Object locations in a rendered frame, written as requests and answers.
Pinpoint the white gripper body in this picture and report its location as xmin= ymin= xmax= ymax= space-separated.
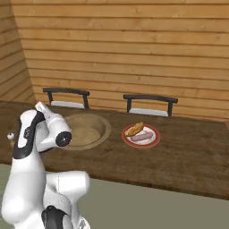
xmin=34 ymin=101 xmax=47 ymax=114

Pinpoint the brown wooden bowl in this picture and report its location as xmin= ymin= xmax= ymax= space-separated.
xmin=61 ymin=113 xmax=113 ymax=151

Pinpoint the golden brown bun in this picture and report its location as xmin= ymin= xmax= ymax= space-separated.
xmin=124 ymin=121 xmax=146 ymax=138

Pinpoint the pink sausage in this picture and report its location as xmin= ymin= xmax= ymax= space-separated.
xmin=131 ymin=131 xmax=155 ymax=142

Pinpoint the white plate with red rim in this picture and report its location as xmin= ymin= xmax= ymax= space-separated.
xmin=121 ymin=123 xmax=161 ymax=149

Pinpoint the black chair with white seat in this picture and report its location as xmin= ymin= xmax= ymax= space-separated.
xmin=123 ymin=93 xmax=179 ymax=118
xmin=42 ymin=87 xmax=91 ymax=110

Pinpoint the small white and tan object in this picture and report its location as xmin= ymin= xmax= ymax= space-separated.
xmin=6 ymin=132 xmax=16 ymax=149

